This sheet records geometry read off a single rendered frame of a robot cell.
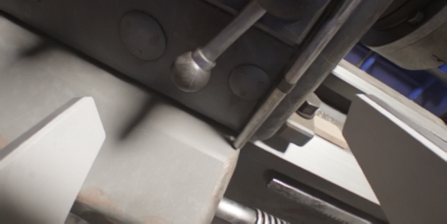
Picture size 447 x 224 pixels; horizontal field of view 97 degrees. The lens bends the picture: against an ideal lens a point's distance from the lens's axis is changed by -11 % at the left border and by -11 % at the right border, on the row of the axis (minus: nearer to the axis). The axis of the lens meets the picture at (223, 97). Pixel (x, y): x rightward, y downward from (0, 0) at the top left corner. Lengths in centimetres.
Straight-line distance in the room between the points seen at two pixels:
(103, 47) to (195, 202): 21
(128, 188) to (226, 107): 14
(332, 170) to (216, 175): 19
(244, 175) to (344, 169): 17
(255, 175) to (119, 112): 26
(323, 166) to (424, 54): 23
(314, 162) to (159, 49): 27
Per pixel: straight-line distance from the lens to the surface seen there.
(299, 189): 42
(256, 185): 46
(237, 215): 38
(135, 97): 30
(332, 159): 39
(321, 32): 20
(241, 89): 24
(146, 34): 25
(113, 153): 28
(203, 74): 16
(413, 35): 41
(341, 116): 75
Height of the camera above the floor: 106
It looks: 40 degrees down
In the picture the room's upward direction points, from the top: 30 degrees clockwise
